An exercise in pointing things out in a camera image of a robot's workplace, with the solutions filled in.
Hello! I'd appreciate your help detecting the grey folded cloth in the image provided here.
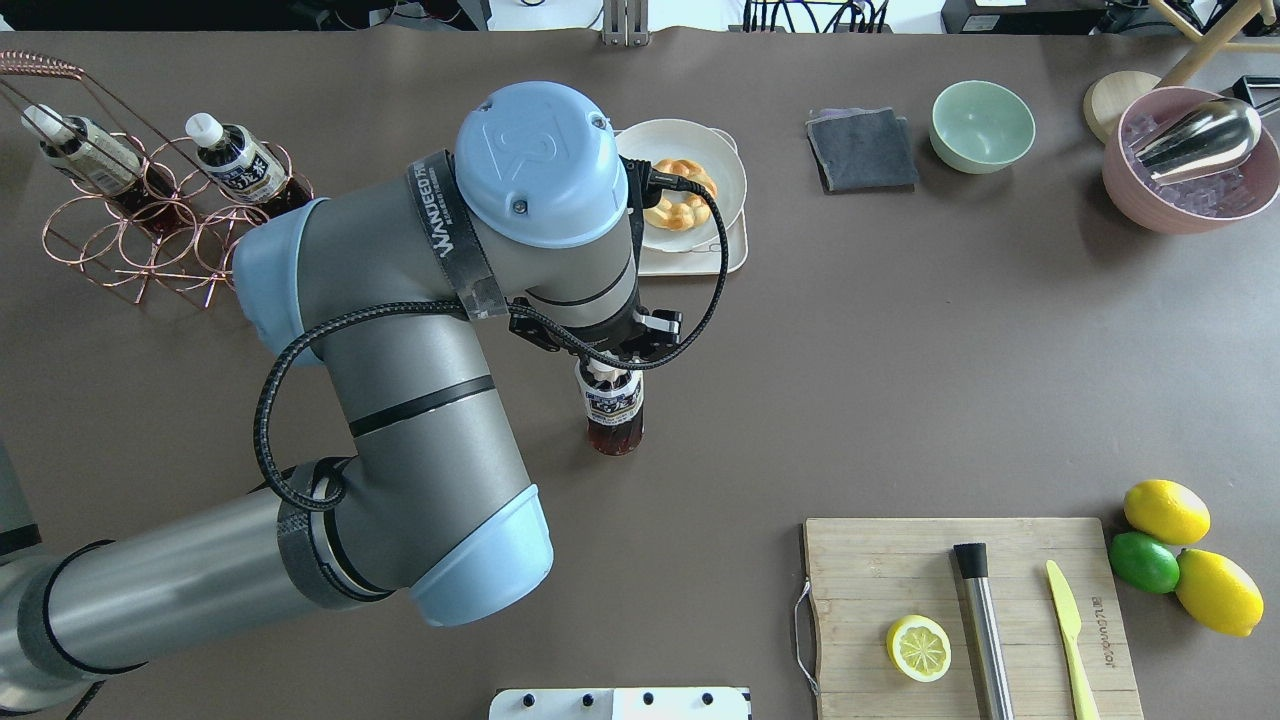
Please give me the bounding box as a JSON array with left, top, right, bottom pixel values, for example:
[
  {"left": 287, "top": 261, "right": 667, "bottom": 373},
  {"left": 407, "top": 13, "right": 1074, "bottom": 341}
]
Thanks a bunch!
[{"left": 805, "top": 108, "right": 919, "bottom": 193}]

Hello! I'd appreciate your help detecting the copper wire bottle rack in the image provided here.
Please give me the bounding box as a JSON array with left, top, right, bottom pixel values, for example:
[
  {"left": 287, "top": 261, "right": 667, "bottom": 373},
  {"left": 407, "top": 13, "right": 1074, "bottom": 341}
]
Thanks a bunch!
[{"left": 3, "top": 49, "right": 314, "bottom": 309}]

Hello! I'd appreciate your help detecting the yellow plastic knife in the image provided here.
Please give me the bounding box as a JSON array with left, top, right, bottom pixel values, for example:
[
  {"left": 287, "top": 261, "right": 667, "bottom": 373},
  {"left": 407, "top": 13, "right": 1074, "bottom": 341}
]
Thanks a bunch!
[{"left": 1044, "top": 560, "right": 1101, "bottom": 720}]

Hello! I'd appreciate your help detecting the mint green bowl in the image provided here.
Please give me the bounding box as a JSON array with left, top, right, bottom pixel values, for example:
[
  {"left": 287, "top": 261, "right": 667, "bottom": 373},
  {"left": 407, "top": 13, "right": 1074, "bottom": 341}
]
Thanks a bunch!
[{"left": 929, "top": 79, "right": 1037, "bottom": 176}]

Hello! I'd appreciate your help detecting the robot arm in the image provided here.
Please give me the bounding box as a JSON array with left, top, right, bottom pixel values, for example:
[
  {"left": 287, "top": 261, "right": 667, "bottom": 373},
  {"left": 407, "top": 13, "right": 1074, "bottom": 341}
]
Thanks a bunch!
[{"left": 3, "top": 81, "right": 689, "bottom": 717}]

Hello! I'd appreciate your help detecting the tea bottle dark red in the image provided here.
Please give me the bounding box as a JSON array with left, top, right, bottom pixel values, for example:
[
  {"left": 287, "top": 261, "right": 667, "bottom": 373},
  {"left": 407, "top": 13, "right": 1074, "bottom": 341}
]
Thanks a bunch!
[{"left": 576, "top": 357, "right": 644, "bottom": 456}]

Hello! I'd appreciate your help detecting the ring pastry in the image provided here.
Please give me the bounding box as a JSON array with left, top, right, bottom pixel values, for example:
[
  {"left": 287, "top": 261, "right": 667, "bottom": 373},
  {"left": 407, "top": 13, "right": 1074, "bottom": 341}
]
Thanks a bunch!
[{"left": 643, "top": 158, "right": 718, "bottom": 231}]

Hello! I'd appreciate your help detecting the metal muddler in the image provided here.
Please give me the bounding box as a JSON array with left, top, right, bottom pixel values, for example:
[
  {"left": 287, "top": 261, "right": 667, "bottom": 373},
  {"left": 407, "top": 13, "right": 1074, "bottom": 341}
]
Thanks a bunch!
[{"left": 954, "top": 542, "right": 1016, "bottom": 719}]

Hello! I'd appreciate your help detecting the half lemon slice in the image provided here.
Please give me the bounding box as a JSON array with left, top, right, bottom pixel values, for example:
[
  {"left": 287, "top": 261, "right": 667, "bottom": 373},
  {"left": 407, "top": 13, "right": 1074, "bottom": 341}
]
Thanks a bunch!
[{"left": 886, "top": 614, "right": 952, "bottom": 683}]

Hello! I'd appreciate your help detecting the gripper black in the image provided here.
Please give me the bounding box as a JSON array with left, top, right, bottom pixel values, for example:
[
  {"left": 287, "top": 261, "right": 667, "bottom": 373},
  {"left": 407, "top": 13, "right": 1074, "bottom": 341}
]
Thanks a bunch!
[{"left": 508, "top": 297, "right": 685, "bottom": 366}]

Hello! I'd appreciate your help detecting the wooden cup tree stand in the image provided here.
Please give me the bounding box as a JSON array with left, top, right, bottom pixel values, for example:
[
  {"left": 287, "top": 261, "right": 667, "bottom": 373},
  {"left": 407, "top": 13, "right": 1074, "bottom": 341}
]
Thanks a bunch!
[{"left": 1083, "top": 1, "right": 1277, "bottom": 143}]

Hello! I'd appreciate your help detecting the tea bottle in rack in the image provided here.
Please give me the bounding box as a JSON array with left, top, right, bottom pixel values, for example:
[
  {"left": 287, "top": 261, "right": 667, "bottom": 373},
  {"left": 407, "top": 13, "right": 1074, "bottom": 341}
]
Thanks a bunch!
[{"left": 186, "top": 111, "right": 311, "bottom": 218}]

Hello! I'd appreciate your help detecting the metal ice scoop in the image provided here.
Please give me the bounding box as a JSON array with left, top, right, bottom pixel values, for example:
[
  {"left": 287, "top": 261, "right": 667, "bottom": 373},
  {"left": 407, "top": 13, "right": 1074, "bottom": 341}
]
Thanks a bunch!
[{"left": 1135, "top": 97, "right": 1262, "bottom": 184}]

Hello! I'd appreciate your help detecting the white plate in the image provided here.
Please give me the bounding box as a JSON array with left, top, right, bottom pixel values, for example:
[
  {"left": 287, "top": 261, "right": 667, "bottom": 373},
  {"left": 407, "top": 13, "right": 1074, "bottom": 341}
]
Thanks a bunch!
[{"left": 616, "top": 119, "right": 746, "bottom": 254}]

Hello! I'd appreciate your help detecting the yellow lemon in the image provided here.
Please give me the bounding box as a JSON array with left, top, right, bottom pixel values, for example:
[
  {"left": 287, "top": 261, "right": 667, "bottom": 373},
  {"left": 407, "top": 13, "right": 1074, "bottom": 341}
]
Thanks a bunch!
[
  {"left": 1123, "top": 478, "right": 1212, "bottom": 546},
  {"left": 1175, "top": 548, "right": 1265, "bottom": 637}
]

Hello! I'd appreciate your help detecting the wooden cutting board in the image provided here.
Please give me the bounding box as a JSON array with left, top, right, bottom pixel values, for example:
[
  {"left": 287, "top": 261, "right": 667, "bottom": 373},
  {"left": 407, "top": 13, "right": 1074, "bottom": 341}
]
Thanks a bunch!
[{"left": 803, "top": 518, "right": 1144, "bottom": 719}]

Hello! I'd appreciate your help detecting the green lime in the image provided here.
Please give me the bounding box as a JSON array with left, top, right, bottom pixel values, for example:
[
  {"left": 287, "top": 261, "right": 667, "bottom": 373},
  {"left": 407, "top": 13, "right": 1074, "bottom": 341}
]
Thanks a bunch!
[{"left": 1108, "top": 530, "right": 1181, "bottom": 594}]

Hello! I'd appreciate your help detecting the pink bowl with ice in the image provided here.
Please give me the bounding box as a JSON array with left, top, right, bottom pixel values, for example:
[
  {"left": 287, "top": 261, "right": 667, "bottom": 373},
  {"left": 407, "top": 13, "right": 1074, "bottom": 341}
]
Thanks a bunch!
[{"left": 1102, "top": 87, "right": 1277, "bottom": 234}]

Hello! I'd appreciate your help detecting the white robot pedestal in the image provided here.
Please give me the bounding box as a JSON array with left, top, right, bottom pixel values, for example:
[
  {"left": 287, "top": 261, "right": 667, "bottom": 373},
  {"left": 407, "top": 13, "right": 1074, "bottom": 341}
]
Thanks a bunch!
[{"left": 488, "top": 685, "right": 753, "bottom": 719}]

